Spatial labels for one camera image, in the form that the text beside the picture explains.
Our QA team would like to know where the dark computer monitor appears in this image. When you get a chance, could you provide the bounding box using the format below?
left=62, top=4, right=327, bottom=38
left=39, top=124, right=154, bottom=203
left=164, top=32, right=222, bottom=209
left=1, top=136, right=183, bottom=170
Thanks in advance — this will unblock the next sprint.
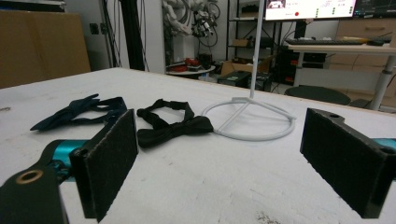
left=354, top=0, right=396, bottom=19

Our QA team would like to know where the white wire display rack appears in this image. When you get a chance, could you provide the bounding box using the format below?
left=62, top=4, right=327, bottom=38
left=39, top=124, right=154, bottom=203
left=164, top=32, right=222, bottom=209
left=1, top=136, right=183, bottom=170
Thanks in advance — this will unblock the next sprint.
left=201, top=0, right=297, bottom=143

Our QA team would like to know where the white desk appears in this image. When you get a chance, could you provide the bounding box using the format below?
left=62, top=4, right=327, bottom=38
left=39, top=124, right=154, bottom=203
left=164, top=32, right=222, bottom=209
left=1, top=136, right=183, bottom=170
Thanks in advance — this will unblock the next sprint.
left=286, top=41, right=396, bottom=111

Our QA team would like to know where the black metal shelf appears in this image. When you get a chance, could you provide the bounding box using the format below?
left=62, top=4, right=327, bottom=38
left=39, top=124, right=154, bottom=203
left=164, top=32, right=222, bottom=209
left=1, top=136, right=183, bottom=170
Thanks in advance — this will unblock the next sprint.
left=226, top=0, right=284, bottom=63

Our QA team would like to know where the black keyboard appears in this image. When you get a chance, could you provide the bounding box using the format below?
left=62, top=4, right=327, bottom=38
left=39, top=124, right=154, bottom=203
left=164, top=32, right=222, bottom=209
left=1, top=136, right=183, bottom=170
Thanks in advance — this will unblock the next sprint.
left=284, top=37, right=365, bottom=47

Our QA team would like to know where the wooden drawer cabinet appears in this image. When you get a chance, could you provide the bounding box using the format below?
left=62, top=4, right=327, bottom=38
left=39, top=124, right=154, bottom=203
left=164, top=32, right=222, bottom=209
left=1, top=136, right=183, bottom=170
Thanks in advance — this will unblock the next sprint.
left=326, top=18, right=396, bottom=108

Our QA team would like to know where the black frame post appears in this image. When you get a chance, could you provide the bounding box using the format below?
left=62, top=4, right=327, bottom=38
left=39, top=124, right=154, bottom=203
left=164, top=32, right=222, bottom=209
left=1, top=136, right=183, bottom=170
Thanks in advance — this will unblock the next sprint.
left=120, top=0, right=147, bottom=72

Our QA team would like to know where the open cardboard box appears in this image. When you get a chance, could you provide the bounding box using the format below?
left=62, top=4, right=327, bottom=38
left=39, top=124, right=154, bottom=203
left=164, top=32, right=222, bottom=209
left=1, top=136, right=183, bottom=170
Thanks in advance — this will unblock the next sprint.
left=219, top=59, right=273, bottom=77

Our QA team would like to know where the white robot with cables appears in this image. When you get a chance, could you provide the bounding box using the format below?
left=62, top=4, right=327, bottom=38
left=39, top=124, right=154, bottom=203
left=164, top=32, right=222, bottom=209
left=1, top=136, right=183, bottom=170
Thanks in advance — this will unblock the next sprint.
left=162, top=0, right=222, bottom=49

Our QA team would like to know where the black round stool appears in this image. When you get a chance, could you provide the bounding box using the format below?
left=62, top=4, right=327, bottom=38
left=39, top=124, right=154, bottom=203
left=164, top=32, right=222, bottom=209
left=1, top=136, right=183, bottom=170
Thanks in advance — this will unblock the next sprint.
left=284, top=85, right=352, bottom=106

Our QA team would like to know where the black computer tower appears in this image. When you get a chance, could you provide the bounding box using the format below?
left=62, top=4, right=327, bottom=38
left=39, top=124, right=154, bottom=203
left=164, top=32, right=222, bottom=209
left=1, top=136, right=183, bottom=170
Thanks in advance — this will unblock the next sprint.
left=217, top=70, right=252, bottom=89

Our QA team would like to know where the lit computer monitor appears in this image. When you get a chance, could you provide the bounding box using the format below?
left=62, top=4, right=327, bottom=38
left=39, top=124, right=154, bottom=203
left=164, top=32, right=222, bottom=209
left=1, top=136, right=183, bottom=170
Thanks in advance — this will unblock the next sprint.
left=264, top=0, right=358, bottom=21

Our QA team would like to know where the black bow tie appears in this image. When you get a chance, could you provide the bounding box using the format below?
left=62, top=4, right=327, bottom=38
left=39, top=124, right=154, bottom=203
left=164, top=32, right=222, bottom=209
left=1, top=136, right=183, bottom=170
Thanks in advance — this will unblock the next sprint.
left=135, top=98, right=215, bottom=149

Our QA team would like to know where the round white table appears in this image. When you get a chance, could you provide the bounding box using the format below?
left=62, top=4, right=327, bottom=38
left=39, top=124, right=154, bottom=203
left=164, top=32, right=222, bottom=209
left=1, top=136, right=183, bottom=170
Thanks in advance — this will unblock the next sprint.
left=165, top=64, right=217, bottom=77

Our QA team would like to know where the brown cardboard panel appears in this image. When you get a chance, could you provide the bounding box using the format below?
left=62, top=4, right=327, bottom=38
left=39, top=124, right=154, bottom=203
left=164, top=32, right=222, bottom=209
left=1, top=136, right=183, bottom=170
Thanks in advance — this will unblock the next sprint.
left=0, top=9, right=92, bottom=90

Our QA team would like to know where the navy bow tie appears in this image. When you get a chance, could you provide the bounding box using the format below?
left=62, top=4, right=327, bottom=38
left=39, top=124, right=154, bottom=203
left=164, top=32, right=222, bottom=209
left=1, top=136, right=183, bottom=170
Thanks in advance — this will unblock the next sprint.
left=30, top=93, right=129, bottom=132

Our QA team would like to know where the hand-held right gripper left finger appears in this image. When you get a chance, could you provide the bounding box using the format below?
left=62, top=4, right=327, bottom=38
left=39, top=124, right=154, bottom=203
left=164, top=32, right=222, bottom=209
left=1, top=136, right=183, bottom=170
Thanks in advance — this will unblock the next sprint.
left=68, top=108, right=139, bottom=222

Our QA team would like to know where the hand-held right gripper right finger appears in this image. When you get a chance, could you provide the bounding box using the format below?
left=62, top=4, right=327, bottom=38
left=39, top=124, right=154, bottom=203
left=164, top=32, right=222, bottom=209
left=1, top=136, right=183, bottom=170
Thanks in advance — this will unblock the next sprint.
left=300, top=107, right=396, bottom=219

